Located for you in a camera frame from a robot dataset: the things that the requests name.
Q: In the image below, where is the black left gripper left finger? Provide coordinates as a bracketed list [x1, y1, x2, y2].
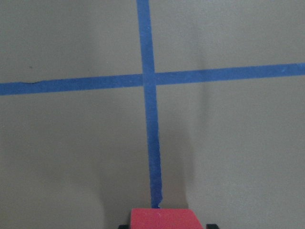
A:
[118, 225, 130, 229]

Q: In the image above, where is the red cube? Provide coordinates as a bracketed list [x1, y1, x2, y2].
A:
[130, 208, 203, 229]

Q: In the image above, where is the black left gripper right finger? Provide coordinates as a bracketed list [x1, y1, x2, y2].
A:
[206, 224, 217, 229]

